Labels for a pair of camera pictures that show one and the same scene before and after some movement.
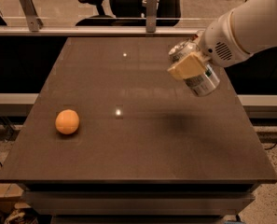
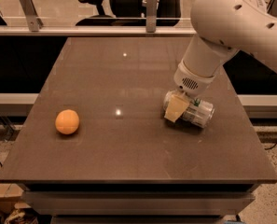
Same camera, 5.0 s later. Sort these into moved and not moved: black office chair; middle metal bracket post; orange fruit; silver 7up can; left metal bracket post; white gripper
Moved: silver 7up can; white gripper
Not moved: middle metal bracket post; black office chair; left metal bracket post; orange fruit
